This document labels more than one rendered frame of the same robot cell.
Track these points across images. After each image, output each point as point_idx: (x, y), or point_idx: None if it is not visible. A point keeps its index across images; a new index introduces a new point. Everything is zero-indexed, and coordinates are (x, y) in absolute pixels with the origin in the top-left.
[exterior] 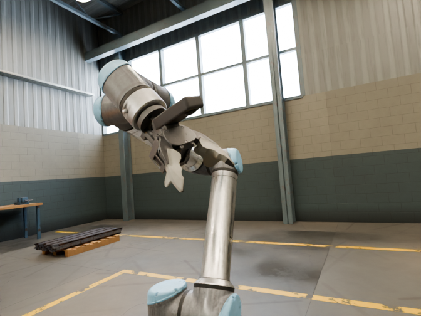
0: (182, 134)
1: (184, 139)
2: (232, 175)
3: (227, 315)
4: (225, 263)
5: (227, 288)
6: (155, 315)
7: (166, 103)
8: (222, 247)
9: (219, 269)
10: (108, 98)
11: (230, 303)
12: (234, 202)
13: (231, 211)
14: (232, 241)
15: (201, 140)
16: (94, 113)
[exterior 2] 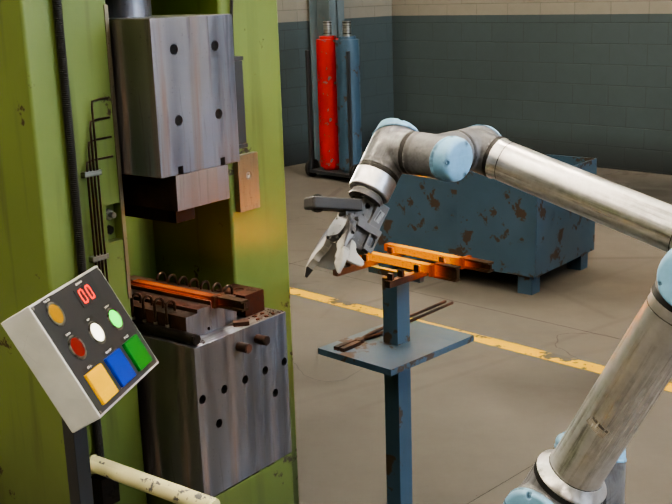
0: (338, 225)
1: (334, 231)
2: (653, 305)
3: (505, 500)
4: (565, 448)
5: (540, 479)
6: None
7: (425, 167)
8: (574, 422)
9: (556, 450)
10: None
11: (516, 492)
12: (636, 364)
13: (616, 376)
14: (598, 428)
15: (342, 235)
16: None
